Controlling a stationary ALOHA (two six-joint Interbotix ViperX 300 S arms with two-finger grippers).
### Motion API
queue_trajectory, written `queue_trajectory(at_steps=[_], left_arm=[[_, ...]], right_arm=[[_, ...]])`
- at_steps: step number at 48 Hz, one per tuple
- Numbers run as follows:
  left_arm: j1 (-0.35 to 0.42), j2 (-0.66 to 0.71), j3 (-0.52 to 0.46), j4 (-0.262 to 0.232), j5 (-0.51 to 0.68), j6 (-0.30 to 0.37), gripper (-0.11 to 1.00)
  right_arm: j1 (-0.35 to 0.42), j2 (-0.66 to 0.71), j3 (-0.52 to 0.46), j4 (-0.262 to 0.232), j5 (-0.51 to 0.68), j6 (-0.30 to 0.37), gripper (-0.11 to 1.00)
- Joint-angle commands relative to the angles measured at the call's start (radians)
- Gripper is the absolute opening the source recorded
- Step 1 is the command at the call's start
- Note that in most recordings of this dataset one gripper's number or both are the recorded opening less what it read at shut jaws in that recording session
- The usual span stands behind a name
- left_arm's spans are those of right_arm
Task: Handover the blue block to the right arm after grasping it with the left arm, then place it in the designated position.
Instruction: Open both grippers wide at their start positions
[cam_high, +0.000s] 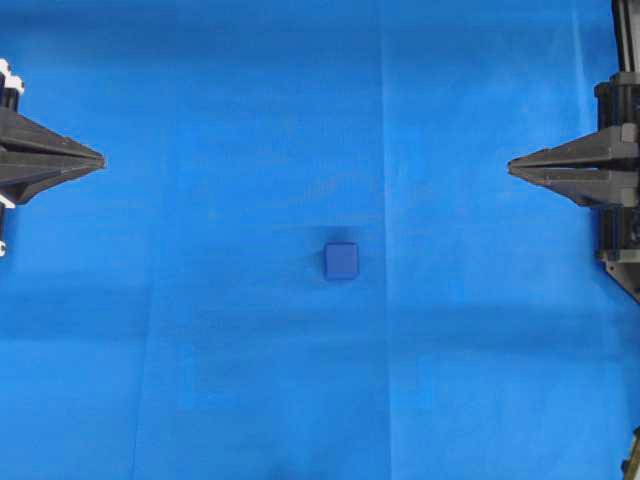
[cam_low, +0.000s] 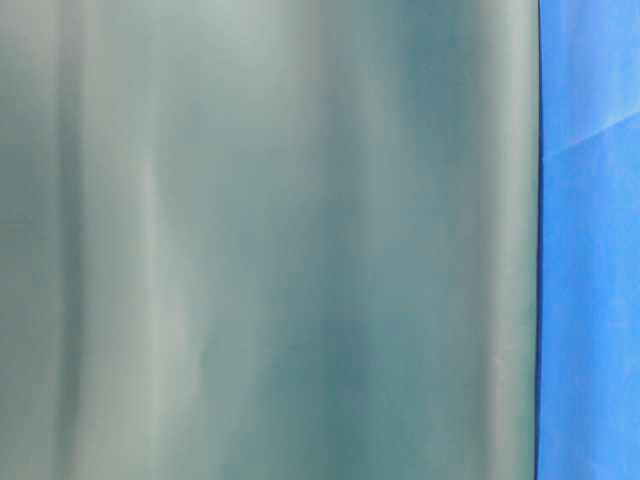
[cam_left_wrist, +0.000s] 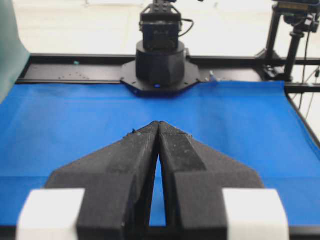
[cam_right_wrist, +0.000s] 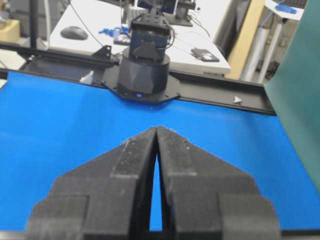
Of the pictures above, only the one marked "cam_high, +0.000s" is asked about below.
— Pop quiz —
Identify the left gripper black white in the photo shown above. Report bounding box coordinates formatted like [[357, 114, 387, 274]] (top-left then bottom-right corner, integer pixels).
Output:
[[0, 58, 107, 257]]

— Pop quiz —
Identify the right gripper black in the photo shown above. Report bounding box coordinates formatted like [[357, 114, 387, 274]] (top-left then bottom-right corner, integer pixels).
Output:
[[506, 72, 640, 263]]

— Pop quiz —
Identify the blue block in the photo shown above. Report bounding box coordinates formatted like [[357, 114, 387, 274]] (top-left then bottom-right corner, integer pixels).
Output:
[[324, 242, 359, 281]]

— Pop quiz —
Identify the blue cloth mat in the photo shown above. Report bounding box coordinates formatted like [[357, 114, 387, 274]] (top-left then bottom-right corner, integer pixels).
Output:
[[1, 1, 639, 479]]

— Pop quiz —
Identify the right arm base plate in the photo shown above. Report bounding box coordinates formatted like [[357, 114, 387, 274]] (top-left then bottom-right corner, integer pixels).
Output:
[[598, 249, 640, 303]]

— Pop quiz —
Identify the black aluminium frame post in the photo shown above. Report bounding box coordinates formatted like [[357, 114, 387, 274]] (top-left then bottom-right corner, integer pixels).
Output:
[[611, 0, 639, 73]]

